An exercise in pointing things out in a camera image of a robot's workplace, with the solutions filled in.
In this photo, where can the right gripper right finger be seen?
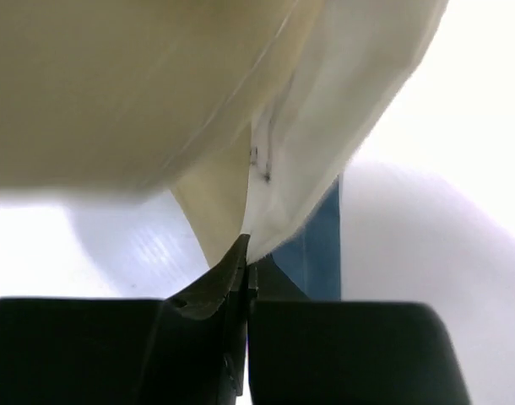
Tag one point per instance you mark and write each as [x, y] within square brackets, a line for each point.
[304, 351]

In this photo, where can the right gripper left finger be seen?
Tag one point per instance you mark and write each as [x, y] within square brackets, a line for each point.
[187, 349]

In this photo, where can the cream pillow with yellow edge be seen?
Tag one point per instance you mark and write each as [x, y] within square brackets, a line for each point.
[246, 110]

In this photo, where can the blue beige patchwork pillowcase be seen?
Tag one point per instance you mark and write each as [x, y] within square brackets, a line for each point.
[312, 258]

